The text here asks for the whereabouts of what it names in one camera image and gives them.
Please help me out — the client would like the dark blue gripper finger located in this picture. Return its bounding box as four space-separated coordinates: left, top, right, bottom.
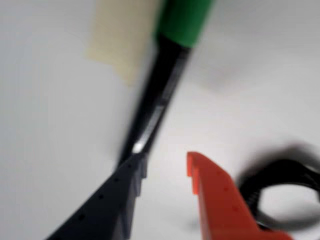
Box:
46 152 148 240

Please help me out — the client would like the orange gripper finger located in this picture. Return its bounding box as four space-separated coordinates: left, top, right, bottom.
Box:
186 151 293 240

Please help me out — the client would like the green marker with black barrel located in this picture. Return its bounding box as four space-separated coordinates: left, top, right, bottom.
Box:
117 0 217 168

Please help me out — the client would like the wide beige masking tape strip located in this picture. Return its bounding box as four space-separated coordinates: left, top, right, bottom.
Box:
83 0 163 87

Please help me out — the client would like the black coiled USB cable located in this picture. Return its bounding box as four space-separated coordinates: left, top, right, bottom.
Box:
234 141 320 232

